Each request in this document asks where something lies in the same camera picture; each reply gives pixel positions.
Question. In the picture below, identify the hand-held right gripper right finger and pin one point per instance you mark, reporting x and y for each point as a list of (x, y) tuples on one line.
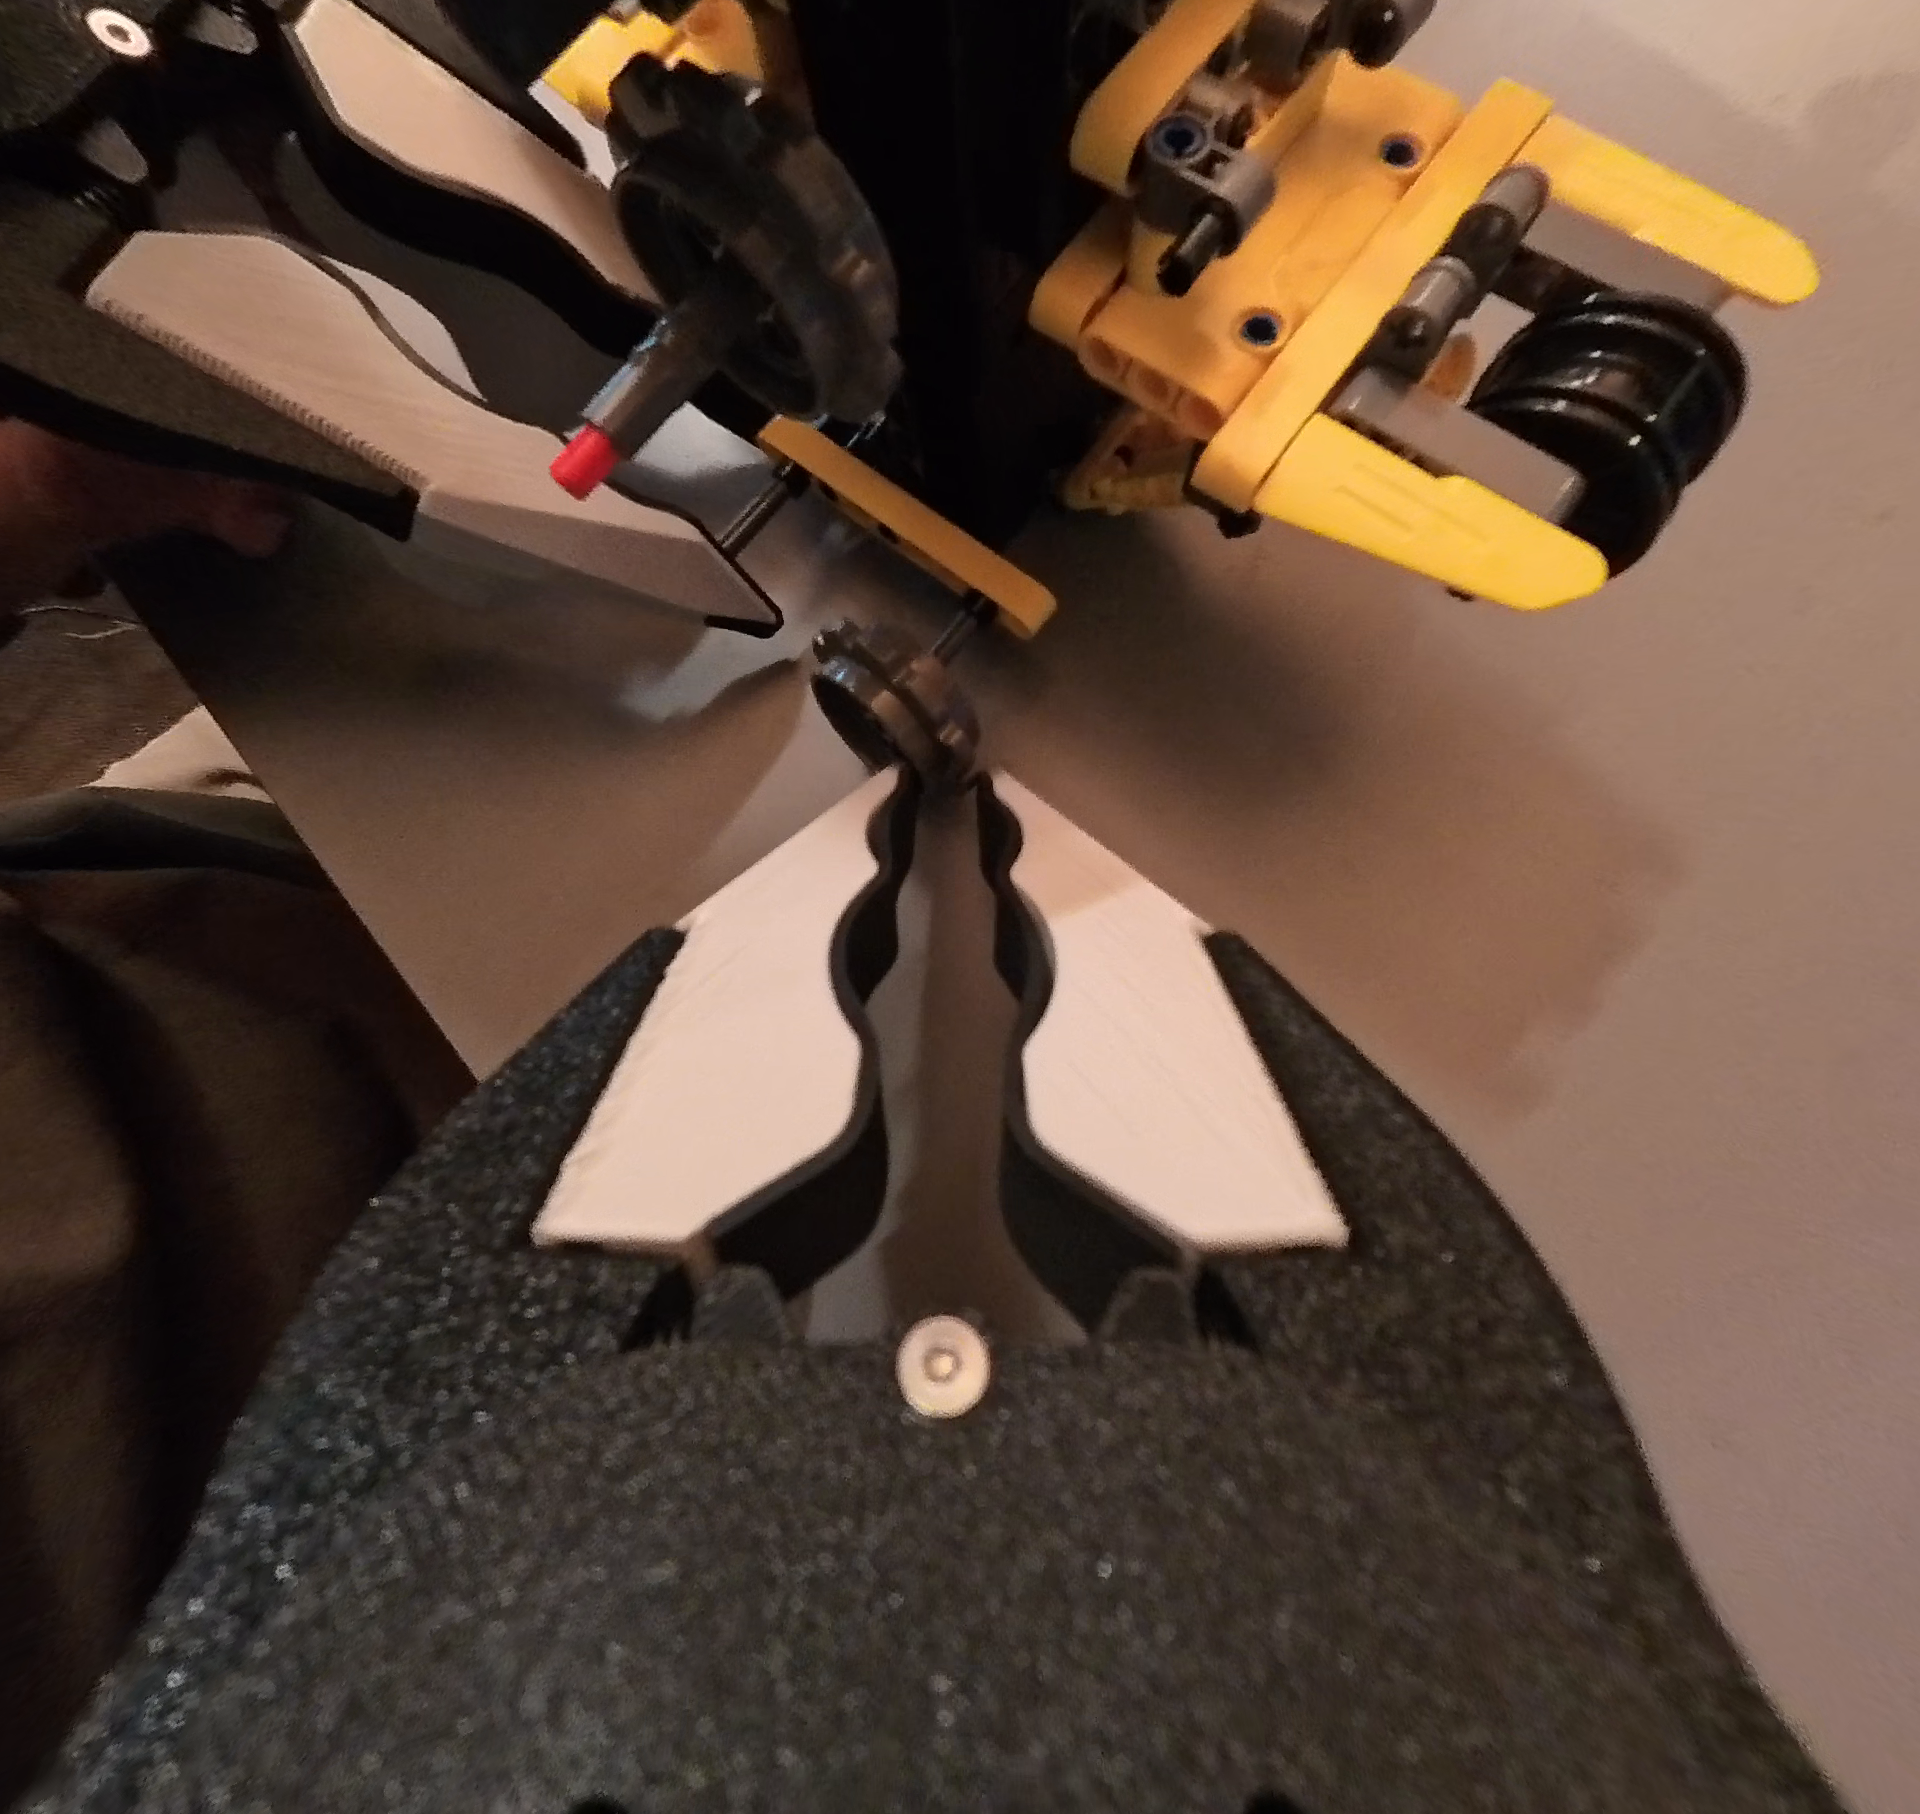
[(1184, 1078)]

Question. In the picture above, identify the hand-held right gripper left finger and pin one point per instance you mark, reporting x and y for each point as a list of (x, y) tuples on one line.
[(720, 1078)]

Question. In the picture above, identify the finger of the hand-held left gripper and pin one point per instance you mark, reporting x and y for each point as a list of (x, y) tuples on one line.
[(435, 104), (300, 343)]

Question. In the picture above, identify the yellow brick beam with pins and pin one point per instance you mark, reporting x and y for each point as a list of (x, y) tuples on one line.
[(900, 522)]

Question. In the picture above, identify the yellow toy brick vehicle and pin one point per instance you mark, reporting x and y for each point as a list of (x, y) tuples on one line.
[(1352, 195)]

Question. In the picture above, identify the person's left hand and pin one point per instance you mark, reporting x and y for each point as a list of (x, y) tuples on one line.
[(106, 507)]

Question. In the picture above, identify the person's brown clothing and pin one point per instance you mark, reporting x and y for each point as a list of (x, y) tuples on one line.
[(149, 1171)]

